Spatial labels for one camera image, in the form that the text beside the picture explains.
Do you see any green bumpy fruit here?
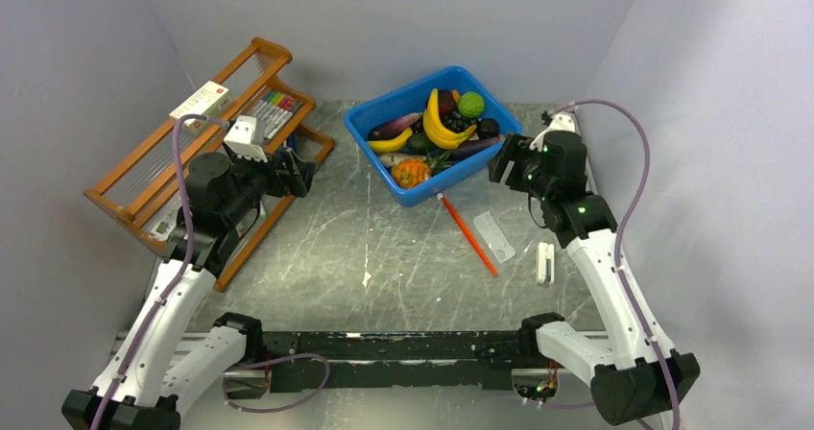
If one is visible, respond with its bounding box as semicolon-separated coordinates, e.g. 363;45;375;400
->
457;91;486;118

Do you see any yellow banana bunch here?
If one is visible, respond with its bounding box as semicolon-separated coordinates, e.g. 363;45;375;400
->
422;88;476;150

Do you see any clear zip bag red zipper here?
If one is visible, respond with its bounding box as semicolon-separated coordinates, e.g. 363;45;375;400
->
436;193;516;277

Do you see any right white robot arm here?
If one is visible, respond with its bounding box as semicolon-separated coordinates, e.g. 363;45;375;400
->
489;131;701;425

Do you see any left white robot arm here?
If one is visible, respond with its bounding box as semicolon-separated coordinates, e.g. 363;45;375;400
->
61;147;318;429

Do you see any dark plum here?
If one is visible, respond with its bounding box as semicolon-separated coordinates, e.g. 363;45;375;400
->
475;118;500;139

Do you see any long purple eggplant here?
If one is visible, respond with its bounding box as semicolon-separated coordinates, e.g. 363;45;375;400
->
447;135;505;161

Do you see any wooden rack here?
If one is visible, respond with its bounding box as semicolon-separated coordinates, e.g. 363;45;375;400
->
84;36;336;294

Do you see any dark grape bunch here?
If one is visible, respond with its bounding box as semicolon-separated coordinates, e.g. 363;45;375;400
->
441;110;475;133

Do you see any coloured marker pack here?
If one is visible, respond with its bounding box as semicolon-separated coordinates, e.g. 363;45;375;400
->
249;90;302;140

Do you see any dark red fruit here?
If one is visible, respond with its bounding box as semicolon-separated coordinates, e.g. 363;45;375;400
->
437;89;457;116

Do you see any green avocado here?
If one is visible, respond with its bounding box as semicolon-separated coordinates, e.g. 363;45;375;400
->
405;132;438;155

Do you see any grey toy fish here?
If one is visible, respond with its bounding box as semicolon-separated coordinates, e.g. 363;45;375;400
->
377;152;423;169

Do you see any white red box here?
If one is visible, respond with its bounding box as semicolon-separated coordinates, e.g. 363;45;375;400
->
169;81;233;135

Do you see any small white plastic block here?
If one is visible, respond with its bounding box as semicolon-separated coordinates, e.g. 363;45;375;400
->
536;242;556;286

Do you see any orange toy pineapple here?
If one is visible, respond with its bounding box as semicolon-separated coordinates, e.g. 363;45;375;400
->
391;158;433;189

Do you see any single yellow banana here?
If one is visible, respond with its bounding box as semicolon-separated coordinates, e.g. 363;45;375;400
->
368;128;413;154

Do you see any blue plastic bin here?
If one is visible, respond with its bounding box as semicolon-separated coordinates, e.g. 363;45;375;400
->
345;66;522;207

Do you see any packaged ruler set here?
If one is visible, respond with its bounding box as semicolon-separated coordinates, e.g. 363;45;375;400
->
145;195;183;241

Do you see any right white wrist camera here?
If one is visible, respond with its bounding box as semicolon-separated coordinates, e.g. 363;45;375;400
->
529;112;576;152

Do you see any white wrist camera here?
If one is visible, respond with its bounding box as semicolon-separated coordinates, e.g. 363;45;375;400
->
529;112;576;152
223;115;268;162

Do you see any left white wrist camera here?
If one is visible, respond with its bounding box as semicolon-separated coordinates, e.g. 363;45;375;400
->
223;115;268;162

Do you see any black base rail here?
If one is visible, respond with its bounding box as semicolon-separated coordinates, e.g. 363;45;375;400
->
225;313;562;399

